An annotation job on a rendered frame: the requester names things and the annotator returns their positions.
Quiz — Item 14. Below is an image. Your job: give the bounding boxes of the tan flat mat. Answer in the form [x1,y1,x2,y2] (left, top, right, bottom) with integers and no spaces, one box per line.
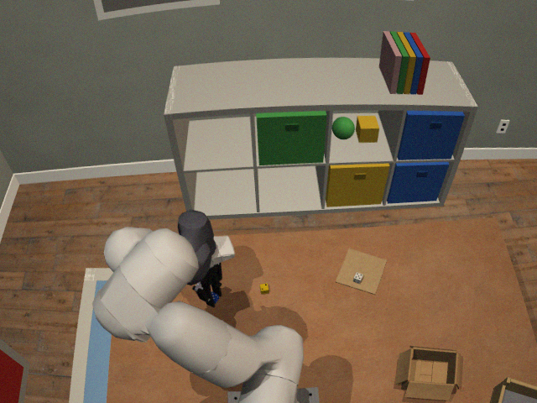
[336,249,387,295]

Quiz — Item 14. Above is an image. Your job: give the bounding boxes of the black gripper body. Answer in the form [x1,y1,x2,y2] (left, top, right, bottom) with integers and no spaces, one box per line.
[201,264,218,284]

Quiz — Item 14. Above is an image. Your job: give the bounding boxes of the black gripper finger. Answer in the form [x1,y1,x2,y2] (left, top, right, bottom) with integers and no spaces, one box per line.
[211,263,222,296]
[192,278,215,307]

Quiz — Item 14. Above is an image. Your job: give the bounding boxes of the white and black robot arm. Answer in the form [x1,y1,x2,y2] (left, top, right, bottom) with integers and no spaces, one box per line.
[92,210,304,403]

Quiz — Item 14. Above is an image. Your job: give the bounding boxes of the white die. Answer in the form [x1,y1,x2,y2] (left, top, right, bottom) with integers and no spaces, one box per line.
[353,273,363,284]

